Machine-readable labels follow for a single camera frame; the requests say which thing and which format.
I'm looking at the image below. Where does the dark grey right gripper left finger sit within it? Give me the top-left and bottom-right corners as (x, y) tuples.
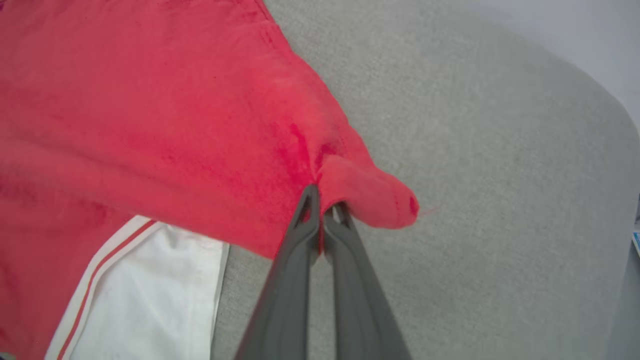
(234, 183), (321, 360)

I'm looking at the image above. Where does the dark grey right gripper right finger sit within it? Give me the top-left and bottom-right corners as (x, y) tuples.
(322, 202), (414, 360)

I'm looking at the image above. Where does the red white basketball jersey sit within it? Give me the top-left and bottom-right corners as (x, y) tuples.
(0, 0), (421, 360)

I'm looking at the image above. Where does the grey fabric sofa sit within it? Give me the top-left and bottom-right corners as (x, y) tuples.
(210, 0), (640, 360)

